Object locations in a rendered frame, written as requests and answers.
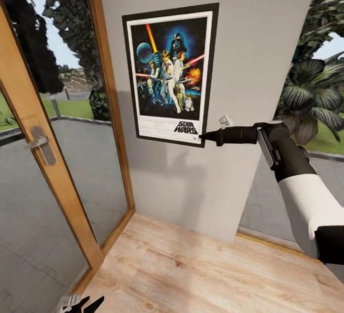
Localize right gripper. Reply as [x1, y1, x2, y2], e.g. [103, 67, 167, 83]
[199, 126, 243, 147]

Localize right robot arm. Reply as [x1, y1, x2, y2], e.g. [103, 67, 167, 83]
[199, 112, 344, 285]

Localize poster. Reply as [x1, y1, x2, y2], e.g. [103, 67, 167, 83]
[122, 2, 220, 149]

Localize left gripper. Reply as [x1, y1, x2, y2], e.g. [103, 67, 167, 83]
[65, 296, 104, 313]

